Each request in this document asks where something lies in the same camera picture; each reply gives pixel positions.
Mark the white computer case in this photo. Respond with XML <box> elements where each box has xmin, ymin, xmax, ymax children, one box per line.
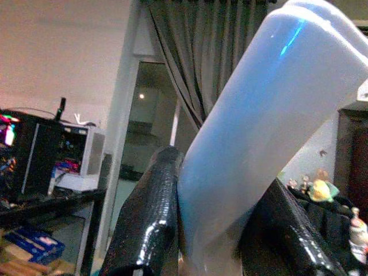
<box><xmin>48</xmin><ymin>120</ymin><xmax>106</xmax><ymax>192</ymax></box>

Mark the dark wooden cabinet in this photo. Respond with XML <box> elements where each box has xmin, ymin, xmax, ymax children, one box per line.
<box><xmin>335</xmin><ymin>106</ymin><xmax>368</xmax><ymax>213</ymax></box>

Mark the grey curtain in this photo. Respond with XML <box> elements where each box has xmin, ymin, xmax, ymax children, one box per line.
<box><xmin>140</xmin><ymin>0</ymin><xmax>277</xmax><ymax>130</ymax></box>

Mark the black wifi antenna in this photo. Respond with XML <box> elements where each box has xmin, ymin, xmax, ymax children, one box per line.
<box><xmin>55</xmin><ymin>97</ymin><xmax>67</xmax><ymax>122</ymax></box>

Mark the black computer tower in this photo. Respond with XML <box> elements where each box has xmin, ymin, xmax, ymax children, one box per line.
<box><xmin>0</xmin><ymin>109</ymin><xmax>66</xmax><ymax>202</ymax></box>

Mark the white broom handle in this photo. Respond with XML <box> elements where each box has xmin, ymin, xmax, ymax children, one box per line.
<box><xmin>177</xmin><ymin>0</ymin><xmax>368</xmax><ymax>276</ymax></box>

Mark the blue cardboard box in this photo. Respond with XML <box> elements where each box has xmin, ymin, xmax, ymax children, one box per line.
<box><xmin>4</xmin><ymin>227</ymin><xmax>66</xmax><ymax>266</ymax></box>

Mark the small white bottle figurine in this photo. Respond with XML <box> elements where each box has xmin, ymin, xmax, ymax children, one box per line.
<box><xmin>348</xmin><ymin>206</ymin><xmax>368</xmax><ymax>264</ymax></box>

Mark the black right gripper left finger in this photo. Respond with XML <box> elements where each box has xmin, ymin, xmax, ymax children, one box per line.
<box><xmin>98</xmin><ymin>145</ymin><xmax>185</xmax><ymax>276</ymax></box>

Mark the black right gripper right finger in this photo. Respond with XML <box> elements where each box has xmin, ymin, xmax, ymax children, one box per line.
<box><xmin>238</xmin><ymin>177</ymin><xmax>350</xmax><ymax>276</ymax></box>

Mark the yellow green figurine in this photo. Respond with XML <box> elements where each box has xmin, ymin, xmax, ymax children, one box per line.
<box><xmin>307</xmin><ymin>178</ymin><xmax>340</xmax><ymax>204</ymax></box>

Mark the black desk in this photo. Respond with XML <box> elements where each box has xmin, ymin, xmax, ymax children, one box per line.
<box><xmin>0</xmin><ymin>188</ymin><xmax>107</xmax><ymax>276</ymax></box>

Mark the white door frame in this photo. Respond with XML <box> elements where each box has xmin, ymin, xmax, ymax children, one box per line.
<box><xmin>93</xmin><ymin>0</ymin><xmax>164</xmax><ymax>261</ymax></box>

